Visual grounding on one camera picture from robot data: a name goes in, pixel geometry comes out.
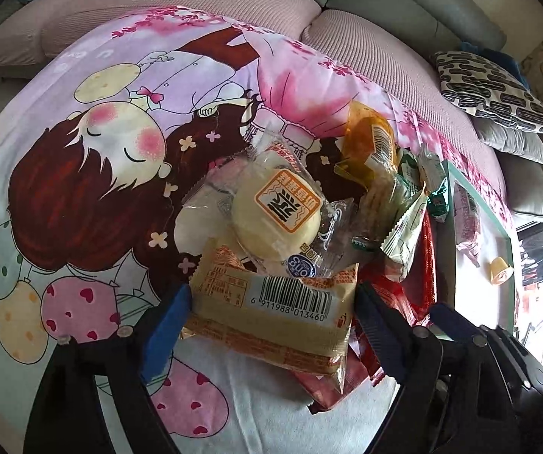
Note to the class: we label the small green candy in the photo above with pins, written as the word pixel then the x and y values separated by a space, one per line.
pixel 439 203

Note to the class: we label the black white patterned pillow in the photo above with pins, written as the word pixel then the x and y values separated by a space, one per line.
pixel 489 90

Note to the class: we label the pink textured sofa seat pad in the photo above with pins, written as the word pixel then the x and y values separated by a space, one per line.
pixel 385 56
pixel 158 14

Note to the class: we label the teal rimmed white tray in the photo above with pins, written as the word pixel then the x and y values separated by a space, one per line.
pixel 489 241

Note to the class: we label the pink snack packet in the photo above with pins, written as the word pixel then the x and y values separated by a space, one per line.
pixel 468 222

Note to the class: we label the grey sofa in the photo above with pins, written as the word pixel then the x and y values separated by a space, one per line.
pixel 394 0

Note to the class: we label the orange clear snack packet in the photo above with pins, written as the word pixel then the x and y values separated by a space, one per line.
pixel 366 132

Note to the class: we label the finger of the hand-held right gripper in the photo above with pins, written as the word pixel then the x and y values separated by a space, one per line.
pixel 446 317

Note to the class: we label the green white snack packet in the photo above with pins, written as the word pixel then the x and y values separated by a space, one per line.
pixel 413 165

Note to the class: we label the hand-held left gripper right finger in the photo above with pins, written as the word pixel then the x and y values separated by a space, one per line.
pixel 380 335

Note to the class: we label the printed blanket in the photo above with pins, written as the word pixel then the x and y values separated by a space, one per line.
pixel 110 246

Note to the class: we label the clear biscuit packet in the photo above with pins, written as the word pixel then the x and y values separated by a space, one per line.
pixel 378 203

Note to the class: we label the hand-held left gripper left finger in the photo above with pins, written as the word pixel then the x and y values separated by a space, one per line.
pixel 165 335

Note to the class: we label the grey pillow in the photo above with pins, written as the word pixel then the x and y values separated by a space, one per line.
pixel 513 144

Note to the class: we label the small jelly cup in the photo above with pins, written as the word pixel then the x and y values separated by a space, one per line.
pixel 501 270

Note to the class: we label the cream green snack packet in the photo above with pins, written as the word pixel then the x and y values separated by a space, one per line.
pixel 406 231

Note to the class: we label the dark red snack packet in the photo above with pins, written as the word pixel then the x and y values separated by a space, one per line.
pixel 333 388

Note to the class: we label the round white bun packet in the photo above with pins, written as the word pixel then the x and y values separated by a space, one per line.
pixel 271 217

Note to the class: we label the red gold patterned packet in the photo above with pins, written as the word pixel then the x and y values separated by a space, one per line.
pixel 425 269

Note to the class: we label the blue cloth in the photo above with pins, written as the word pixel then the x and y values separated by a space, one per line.
pixel 494 56

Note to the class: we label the beige barcode snack packet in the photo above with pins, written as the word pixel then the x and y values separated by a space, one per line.
pixel 262 331

